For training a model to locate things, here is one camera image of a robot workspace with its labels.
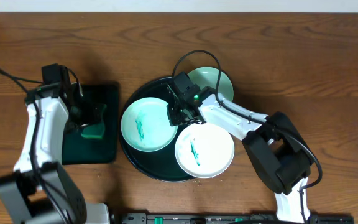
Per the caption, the green scrubbing sponge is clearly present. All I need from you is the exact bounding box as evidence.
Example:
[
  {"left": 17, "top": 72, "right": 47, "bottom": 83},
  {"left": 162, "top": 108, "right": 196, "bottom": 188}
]
[{"left": 81, "top": 104, "right": 107, "bottom": 140}]

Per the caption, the mint green plate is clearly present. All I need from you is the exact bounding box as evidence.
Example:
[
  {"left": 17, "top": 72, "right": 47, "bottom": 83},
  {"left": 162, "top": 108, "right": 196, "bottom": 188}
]
[
  {"left": 188, "top": 67, "right": 234, "bottom": 101},
  {"left": 121, "top": 97, "right": 178, "bottom": 152}
]

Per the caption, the white plate with stain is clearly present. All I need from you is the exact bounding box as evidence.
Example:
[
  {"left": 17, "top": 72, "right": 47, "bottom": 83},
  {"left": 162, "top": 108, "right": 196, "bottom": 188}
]
[{"left": 175, "top": 123, "right": 235, "bottom": 179}]

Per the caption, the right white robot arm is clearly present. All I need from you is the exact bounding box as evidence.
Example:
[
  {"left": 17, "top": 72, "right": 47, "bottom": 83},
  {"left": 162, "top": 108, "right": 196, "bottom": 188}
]
[{"left": 168, "top": 86, "right": 323, "bottom": 223}]

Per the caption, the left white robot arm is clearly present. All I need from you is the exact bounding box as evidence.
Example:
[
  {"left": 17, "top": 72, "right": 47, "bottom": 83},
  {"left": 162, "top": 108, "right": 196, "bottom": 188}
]
[{"left": 0, "top": 96, "right": 110, "bottom": 223}]

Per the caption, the black rectangular water tray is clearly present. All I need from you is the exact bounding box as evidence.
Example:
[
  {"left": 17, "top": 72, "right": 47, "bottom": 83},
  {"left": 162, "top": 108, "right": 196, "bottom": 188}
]
[{"left": 62, "top": 84, "right": 119, "bottom": 165}]

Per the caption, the round black serving tray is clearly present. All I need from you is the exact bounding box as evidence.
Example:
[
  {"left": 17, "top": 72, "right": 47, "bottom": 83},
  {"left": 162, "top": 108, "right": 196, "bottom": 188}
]
[{"left": 119, "top": 77, "right": 195, "bottom": 182}]

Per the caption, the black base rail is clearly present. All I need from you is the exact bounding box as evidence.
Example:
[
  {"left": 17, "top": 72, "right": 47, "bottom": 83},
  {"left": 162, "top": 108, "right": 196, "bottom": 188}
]
[{"left": 112, "top": 213, "right": 355, "bottom": 224}]

